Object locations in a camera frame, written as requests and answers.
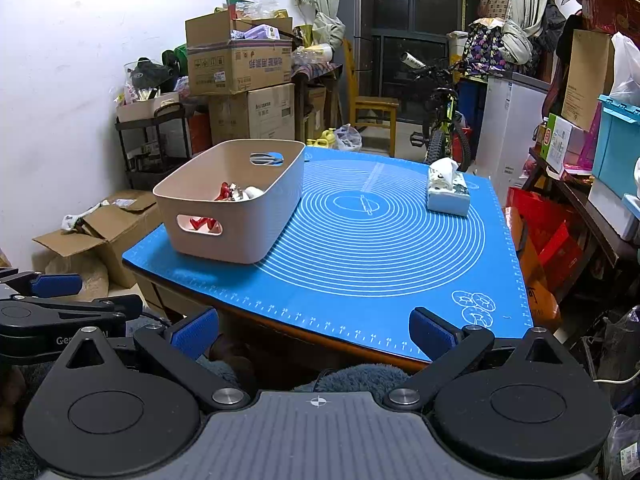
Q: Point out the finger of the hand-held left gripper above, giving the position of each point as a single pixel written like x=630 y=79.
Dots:
x=75 y=310
x=55 y=285

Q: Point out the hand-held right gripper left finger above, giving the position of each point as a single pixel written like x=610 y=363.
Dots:
x=195 y=332

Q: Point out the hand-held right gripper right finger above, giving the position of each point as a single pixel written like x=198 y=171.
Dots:
x=432 y=335

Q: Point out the beige plastic basket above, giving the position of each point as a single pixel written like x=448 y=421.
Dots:
x=240 y=230

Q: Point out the white pill bottle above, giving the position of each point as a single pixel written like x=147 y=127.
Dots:
x=254 y=192

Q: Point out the brown burlap sack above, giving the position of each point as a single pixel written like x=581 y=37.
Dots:
x=90 y=280

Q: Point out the opened cardboard box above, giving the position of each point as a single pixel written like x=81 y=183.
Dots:
x=115 y=230

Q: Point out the grey fleece garment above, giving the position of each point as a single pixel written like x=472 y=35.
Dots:
x=360 y=377

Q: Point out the blue silicone mat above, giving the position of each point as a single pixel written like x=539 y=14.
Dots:
x=375 y=270

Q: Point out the orange paper bag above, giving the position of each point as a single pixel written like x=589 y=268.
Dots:
x=537 y=290

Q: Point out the white tissue pack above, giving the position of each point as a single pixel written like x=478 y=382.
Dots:
x=447 y=195

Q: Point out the red shopping bag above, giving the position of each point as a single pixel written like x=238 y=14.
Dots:
x=550 y=240

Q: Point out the black utility cart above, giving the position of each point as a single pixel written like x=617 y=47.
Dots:
x=145 y=155

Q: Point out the grey scissors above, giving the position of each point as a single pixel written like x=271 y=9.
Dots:
x=265 y=160

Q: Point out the black plastic bag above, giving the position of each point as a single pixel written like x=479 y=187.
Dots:
x=620 y=350

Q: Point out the dark wooden side table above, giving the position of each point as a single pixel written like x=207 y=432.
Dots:
x=575 y=200

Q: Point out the beige storage bin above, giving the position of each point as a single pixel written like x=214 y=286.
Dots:
x=145 y=107

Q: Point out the black green bicycle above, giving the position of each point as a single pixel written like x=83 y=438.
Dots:
x=440 y=135

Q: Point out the clear plastic bag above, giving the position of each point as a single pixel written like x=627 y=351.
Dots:
x=347 y=137

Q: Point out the white storage box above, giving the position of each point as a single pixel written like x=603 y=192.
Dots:
x=612 y=210

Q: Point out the yellow bottles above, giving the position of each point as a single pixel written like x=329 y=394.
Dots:
x=320 y=139

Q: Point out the white chest freezer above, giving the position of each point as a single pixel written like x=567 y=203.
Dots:
x=510 y=120

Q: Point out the green white carton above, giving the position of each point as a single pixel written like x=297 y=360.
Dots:
x=557 y=142

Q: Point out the wooden chair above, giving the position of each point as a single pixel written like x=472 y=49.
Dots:
x=372 y=110

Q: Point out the teal storage bin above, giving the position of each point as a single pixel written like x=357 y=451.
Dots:
x=617 y=150

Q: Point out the blue-printed cardboard box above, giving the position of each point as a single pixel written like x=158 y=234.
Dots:
x=240 y=65

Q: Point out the floral cloth bag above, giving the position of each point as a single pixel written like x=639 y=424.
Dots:
x=482 y=47

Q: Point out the brown paper bag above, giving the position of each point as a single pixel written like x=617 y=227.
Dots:
x=585 y=80

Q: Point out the white plastic bag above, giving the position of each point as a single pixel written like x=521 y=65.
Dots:
x=627 y=75

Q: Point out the dark glass door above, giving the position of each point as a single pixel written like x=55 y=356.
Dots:
x=410 y=10

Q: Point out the red patterned gift box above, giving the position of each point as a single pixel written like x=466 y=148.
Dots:
x=605 y=5

